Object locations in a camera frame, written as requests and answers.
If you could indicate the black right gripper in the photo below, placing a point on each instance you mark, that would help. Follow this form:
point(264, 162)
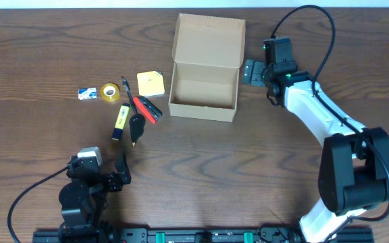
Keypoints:
point(267, 75)

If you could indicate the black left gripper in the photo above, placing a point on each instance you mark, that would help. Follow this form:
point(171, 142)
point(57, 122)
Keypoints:
point(114, 180)

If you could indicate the brown cardboard box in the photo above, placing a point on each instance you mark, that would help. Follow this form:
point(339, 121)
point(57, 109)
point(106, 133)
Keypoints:
point(207, 52)

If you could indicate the black pencil sharpener with pencil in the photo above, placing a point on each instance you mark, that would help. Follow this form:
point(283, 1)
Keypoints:
point(137, 127)

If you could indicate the red black stapler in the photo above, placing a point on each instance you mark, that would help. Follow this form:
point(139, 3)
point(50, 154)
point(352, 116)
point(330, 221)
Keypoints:
point(148, 109)

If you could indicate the yellow tape roll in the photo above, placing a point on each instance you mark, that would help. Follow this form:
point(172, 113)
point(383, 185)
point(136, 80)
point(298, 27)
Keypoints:
point(110, 92)

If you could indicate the yellow spiral notepad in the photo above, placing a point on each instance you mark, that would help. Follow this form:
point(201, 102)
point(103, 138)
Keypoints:
point(150, 83)

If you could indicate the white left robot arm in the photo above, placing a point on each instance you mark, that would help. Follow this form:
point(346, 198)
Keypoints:
point(84, 199)

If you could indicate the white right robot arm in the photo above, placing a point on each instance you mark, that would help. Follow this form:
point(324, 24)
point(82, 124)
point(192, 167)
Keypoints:
point(354, 170)

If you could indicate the yellow highlighter marker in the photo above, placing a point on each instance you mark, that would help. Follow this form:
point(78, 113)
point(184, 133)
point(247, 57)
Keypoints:
point(120, 122)

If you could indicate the white blue staples box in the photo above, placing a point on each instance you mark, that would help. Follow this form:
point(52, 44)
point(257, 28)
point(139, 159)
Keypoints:
point(87, 93)

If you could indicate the black pen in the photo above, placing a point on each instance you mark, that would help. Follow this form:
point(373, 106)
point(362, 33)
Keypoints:
point(130, 97)

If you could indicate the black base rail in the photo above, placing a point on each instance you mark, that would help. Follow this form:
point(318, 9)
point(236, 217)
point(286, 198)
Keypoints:
point(265, 234)

